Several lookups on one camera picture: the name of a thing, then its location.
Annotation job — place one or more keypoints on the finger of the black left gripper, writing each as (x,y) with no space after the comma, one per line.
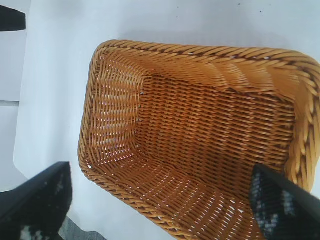
(11,20)

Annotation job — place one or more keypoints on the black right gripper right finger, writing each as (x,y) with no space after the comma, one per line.
(287,215)

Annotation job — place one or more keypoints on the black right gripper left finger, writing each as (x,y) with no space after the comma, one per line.
(30,215)

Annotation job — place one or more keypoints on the tan woven wicker basket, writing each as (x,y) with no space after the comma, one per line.
(200,125)

